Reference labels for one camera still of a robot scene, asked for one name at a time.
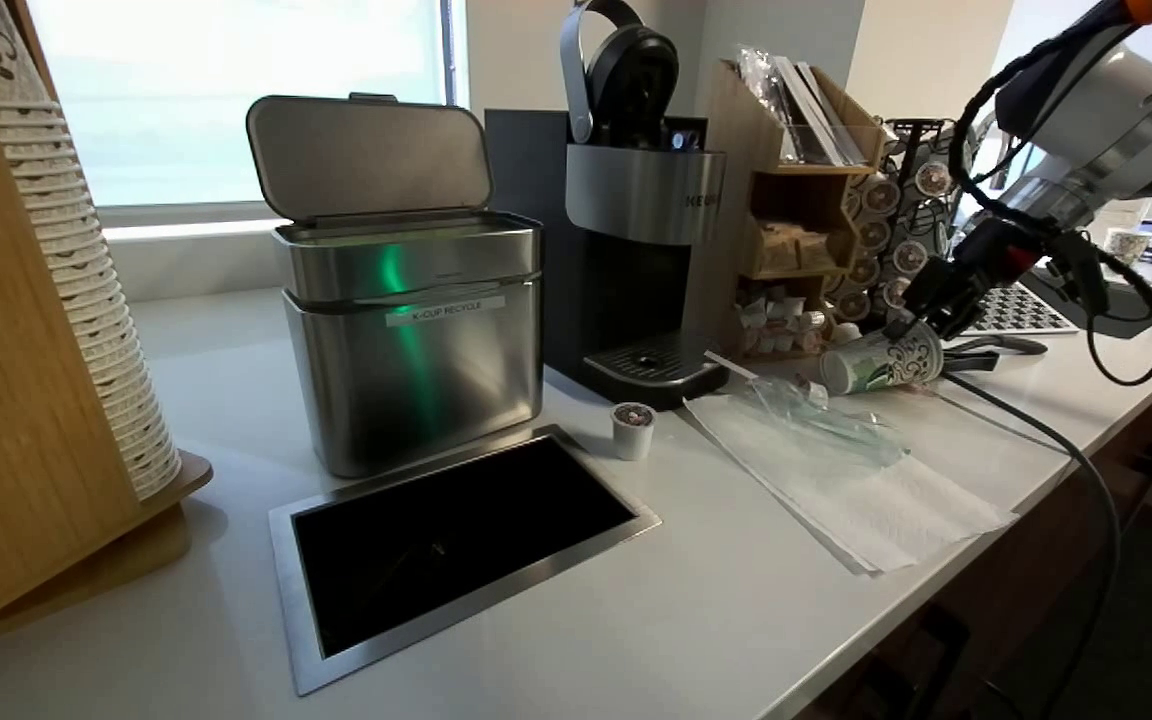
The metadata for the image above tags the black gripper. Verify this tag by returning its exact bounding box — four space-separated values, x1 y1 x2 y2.
898 216 1077 346

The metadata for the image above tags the patterned paper coffee cup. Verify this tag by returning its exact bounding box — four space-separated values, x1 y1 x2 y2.
812 326 948 401

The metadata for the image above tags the black coffee pod machine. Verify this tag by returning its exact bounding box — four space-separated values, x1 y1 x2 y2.
479 0 734 413

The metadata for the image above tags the stack of paper cups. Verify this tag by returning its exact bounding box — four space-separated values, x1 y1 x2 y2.
0 0 189 509

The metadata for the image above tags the black plastic spoon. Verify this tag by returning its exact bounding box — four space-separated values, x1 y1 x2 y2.
941 329 1047 377

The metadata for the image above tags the clear zip bag green seal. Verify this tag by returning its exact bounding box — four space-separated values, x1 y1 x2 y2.
730 371 914 469

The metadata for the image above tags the wooden condiment organiser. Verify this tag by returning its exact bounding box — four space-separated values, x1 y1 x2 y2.
704 48 894 360

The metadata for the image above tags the clear zip plastic bag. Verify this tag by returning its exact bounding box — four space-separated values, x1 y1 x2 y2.
675 377 1014 581

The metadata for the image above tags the silver packets bundle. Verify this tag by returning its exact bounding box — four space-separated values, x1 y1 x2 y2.
730 46 861 171

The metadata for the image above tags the small white paper cup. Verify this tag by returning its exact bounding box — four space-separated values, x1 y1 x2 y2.
602 396 659 465

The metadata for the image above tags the stainless steel bin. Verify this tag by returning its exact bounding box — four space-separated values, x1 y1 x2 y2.
270 208 548 484

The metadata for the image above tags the steel framed counter chute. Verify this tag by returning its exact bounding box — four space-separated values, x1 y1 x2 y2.
263 420 664 702

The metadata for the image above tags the steel bin lid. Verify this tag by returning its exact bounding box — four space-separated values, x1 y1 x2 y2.
241 89 496 223

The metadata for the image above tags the wooden cup dispenser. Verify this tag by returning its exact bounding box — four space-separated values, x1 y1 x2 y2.
0 0 217 654

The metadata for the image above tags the black wire pod carousel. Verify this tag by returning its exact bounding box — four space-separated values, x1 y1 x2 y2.
850 115 967 341

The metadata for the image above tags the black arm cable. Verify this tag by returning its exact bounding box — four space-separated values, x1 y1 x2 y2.
944 11 1152 392

